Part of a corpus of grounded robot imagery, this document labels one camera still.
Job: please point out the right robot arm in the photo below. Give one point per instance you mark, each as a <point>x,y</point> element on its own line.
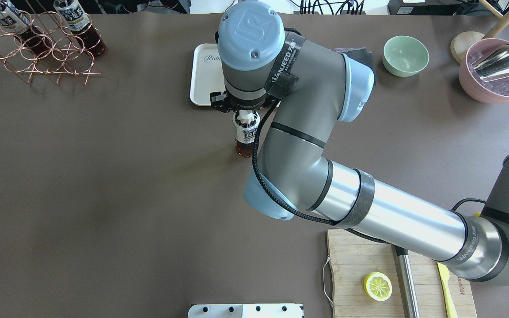
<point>313,88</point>

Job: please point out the copper wire bottle rack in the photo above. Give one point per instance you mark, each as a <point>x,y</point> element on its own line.
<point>66,55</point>

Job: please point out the pink ice bowl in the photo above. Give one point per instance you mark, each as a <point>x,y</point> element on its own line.
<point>488,92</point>

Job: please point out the halved lemon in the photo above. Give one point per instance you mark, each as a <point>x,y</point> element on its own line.
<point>377,286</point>

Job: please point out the metal ice scoop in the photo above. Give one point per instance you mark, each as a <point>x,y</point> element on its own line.
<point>495,66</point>

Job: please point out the wooden cutting board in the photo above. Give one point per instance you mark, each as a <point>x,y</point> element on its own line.
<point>352,258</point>

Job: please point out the tea bottle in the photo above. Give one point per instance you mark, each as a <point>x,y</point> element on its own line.
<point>14,21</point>
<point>246,124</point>
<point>80,25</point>

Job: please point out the mint green bowl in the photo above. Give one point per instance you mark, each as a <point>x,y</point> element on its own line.
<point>404,56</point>

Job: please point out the round wooden stand base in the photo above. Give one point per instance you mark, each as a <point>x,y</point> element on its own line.
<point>462,42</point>

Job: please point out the grey folded cloth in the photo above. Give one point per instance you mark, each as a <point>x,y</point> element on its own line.
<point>361,55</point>

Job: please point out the cream rectangular serving tray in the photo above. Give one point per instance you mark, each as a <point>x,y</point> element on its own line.
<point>207,76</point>

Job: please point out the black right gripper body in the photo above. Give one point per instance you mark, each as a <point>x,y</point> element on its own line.
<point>240,106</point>

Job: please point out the steel muddler black tip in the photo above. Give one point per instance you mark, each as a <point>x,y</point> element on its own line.
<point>409,292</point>

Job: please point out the yellow plastic knife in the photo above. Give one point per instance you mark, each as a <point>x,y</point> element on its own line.
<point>448,301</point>

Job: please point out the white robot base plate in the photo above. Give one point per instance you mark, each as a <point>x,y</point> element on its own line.
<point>247,310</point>

